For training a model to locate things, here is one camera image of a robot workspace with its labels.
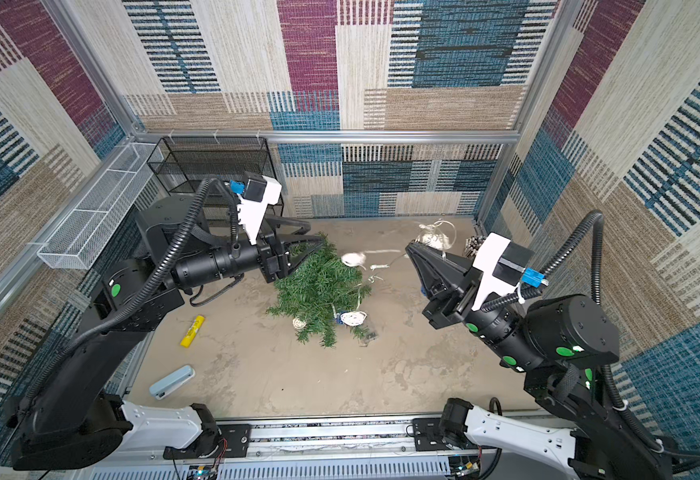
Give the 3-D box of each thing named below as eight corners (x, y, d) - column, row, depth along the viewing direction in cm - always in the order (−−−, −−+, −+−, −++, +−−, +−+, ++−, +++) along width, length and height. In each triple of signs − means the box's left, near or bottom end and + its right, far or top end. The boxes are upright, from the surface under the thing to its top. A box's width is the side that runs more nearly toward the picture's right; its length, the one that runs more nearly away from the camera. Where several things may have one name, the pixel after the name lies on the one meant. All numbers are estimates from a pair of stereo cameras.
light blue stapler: (158, 399, 81) (151, 395, 78) (155, 390, 82) (148, 386, 79) (196, 375, 85) (191, 371, 82) (193, 367, 86) (187, 363, 83)
